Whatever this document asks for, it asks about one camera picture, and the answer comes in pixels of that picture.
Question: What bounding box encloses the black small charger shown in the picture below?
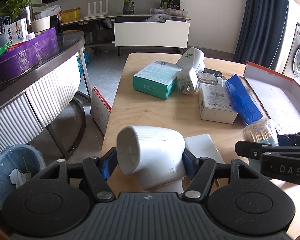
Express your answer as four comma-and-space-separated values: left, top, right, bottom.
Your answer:
204, 68, 223, 78

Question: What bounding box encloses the white power adapter box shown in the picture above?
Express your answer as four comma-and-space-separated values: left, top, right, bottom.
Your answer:
198, 83, 238, 125

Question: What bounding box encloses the black green display box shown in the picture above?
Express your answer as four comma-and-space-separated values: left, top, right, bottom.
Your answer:
160, 0, 180, 10

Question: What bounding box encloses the orange-rimmed cardboard tray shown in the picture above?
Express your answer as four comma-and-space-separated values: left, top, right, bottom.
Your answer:
243, 62, 300, 135

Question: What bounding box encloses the blue plastic box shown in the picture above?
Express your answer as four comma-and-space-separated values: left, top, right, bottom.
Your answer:
225, 74, 263, 125

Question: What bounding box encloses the oval dark-top side table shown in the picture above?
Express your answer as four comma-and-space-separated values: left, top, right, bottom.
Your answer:
0, 30, 91, 159

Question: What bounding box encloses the white round cup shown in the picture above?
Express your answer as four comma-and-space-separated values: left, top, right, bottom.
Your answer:
31, 16, 51, 33

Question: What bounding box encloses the washing machine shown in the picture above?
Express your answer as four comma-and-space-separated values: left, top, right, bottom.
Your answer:
283, 23, 300, 80

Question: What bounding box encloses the white wifi router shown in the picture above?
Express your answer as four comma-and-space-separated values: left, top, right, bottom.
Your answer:
84, 0, 109, 18

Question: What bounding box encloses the clear liquid refill bottle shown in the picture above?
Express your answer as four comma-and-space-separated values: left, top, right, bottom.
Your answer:
197, 72, 225, 87

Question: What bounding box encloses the teal cardboard box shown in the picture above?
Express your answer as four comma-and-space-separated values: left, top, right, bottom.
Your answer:
133, 60, 182, 100

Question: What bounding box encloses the small white plug adapter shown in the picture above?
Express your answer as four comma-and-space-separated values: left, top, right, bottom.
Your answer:
177, 67, 199, 94

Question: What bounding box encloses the white TV console cabinet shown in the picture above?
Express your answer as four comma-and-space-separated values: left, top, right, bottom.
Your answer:
61, 14, 191, 54

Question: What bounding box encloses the dark blue curtain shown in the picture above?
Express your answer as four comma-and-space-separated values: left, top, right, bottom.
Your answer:
234, 0, 289, 69

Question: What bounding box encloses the left potted plant steel vase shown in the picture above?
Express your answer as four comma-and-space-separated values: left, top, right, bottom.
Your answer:
0, 0, 47, 33

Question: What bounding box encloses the white blue medicine box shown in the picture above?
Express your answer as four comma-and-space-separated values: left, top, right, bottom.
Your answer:
5, 18, 28, 45

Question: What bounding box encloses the red-edged white board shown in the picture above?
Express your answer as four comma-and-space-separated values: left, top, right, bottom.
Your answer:
90, 87, 112, 135

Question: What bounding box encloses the white plastic bag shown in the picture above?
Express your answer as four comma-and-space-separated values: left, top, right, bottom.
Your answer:
34, 5, 62, 21

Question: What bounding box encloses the purple gift box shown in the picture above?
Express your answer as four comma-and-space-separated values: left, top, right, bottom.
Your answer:
0, 28, 58, 84

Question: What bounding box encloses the toothpick jar teal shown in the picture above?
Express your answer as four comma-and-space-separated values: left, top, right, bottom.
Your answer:
242, 119, 279, 146

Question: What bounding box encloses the blue trash bin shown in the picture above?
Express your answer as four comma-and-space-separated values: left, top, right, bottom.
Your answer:
0, 144, 46, 210

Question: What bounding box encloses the yellow box on console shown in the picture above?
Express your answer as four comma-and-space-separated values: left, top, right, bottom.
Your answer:
61, 7, 81, 23

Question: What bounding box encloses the white green-logo plug device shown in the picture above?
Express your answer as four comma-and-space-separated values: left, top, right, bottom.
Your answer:
176, 47, 205, 73

